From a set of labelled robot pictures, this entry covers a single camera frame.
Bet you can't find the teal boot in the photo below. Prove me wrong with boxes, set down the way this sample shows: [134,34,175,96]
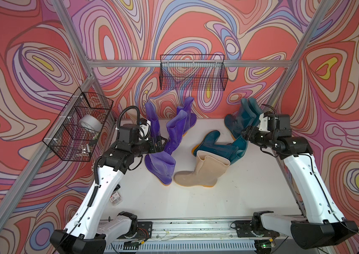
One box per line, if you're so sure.
[225,98,256,139]
[192,130,248,160]
[248,97,263,127]
[201,135,248,165]

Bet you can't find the beige boot front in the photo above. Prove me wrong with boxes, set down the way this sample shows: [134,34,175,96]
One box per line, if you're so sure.
[174,150,231,187]

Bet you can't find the beige boot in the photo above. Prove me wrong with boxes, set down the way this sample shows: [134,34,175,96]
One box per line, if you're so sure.
[174,150,231,187]
[126,109,141,124]

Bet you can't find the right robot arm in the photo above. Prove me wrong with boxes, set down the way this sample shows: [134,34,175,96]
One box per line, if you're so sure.
[241,126,359,249]

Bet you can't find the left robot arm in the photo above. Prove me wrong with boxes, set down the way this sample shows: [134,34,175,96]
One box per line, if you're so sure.
[50,136,167,254]

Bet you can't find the purple boot front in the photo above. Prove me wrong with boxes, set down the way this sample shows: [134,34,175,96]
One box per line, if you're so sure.
[144,151,176,185]

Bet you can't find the purple boot leaning centre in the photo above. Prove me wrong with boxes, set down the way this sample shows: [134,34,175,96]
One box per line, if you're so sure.
[164,110,187,155]

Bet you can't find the purple boot upright back left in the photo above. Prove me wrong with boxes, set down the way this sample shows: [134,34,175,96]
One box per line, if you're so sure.
[145,102,162,145]

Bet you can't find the purple boot back centre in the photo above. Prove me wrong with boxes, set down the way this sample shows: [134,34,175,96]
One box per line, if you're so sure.
[176,96,197,135]

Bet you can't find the small red white packet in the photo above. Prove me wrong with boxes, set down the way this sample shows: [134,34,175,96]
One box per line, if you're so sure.
[110,191,122,206]

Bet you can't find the white tape roll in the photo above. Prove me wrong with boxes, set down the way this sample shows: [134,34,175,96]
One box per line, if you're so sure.
[79,114,102,132]

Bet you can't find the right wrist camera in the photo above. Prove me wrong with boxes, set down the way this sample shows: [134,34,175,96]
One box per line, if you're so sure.
[258,111,291,133]

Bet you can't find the black wire basket left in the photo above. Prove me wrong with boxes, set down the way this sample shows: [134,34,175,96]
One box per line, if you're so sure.
[42,88,113,162]

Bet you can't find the black wire basket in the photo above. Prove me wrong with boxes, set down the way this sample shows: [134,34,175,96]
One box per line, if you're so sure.
[42,88,113,162]
[159,53,229,92]

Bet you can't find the black wire basket back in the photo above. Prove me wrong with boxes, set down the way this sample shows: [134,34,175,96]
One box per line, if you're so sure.
[159,53,229,92]

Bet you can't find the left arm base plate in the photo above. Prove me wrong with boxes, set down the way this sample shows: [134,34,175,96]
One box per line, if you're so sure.
[118,221,153,240]

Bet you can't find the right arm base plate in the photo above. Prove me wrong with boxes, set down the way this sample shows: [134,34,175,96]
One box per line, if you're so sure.
[230,220,280,239]

